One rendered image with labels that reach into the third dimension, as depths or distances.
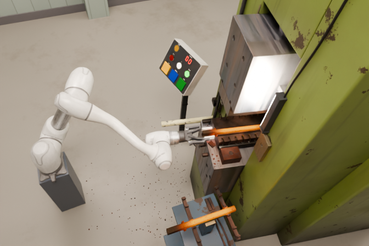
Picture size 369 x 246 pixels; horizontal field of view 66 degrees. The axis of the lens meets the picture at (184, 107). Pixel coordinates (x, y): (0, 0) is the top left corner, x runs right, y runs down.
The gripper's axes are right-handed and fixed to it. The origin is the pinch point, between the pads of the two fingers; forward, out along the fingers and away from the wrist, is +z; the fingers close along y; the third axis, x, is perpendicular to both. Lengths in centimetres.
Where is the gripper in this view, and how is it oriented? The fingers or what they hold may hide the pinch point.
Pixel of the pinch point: (208, 133)
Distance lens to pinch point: 186.4
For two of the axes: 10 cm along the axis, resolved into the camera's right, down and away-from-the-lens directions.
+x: 0.7, -6.2, -7.8
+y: 1.8, 7.8, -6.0
